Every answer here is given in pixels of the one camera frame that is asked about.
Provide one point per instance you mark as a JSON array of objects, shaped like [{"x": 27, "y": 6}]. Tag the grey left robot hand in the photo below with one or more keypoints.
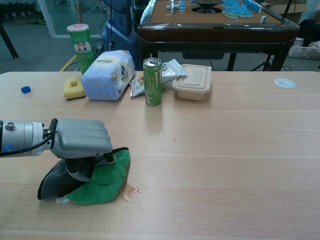
[{"x": 80, "y": 140}]

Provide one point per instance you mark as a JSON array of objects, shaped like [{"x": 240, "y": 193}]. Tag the green and black cloth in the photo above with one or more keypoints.
[{"x": 102, "y": 180}]

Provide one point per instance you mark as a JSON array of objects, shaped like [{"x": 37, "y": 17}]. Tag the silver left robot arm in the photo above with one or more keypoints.
[{"x": 22, "y": 138}]

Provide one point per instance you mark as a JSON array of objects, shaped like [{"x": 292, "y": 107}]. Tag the brown liquid spill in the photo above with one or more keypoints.
[{"x": 132, "y": 192}]

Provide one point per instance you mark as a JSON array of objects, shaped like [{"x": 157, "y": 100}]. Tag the yellow sponge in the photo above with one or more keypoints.
[{"x": 73, "y": 87}]

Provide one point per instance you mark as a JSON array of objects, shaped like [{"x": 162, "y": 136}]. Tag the white tissue pack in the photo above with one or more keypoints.
[{"x": 107, "y": 76}]

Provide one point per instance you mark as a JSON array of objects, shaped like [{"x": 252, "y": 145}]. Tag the blue bottle cap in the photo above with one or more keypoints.
[{"x": 26, "y": 89}]

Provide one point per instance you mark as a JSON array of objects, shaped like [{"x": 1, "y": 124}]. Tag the small green snack packet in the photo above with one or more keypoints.
[{"x": 137, "y": 86}]

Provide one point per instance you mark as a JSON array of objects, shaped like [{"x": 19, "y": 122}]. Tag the green energy drink can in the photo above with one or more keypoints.
[{"x": 152, "y": 83}]

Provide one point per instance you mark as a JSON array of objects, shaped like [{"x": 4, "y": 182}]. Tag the green chips tube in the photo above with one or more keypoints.
[{"x": 82, "y": 47}]

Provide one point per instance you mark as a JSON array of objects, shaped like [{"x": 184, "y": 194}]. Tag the silver snack bag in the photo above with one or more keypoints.
[{"x": 172, "y": 71}]

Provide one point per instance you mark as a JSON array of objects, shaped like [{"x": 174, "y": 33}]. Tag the blue machine stand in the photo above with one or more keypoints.
[{"x": 120, "y": 25}]

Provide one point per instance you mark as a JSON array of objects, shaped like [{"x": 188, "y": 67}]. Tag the beige lidded food container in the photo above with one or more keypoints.
[{"x": 193, "y": 82}]

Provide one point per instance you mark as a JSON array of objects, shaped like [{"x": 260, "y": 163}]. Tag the dark wooden mahjong table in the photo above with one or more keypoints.
[{"x": 215, "y": 32}]

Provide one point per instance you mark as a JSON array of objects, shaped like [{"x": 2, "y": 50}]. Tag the black tripod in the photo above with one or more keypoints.
[{"x": 265, "y": 63}]

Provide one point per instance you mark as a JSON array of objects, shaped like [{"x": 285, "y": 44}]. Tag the white cardboard box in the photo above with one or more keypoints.
[{"x": 303, "y": 52}]

